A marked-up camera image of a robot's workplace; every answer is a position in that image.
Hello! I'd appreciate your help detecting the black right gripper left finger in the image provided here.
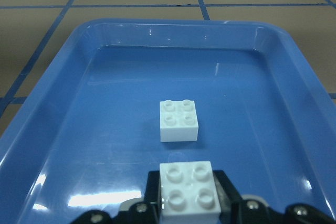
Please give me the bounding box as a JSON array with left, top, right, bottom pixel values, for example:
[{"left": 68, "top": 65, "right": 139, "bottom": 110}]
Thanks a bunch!
[{"left": 144, "top": 170, "right": 161, "bottom": 223}]

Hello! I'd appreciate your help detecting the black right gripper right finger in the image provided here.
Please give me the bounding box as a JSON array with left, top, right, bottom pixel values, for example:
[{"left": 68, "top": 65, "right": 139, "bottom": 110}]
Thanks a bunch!
[{"left": 213, "top": 170, "right": 243, "bottom": 223}]

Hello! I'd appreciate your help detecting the white block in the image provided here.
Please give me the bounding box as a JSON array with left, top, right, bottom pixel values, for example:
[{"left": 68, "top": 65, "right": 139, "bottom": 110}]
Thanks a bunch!
[
  {"left": 160, "top": 161, "right": 221, "bottom": 223},
  {"left": 159, "top": 99, "right": 199, "bottom": 142}
]

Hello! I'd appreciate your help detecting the blue plastic tray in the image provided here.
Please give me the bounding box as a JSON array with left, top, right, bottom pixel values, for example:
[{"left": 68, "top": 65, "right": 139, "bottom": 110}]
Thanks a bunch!
[{"left": 1, "top": 19, "right": 335, "bottom": 223}]

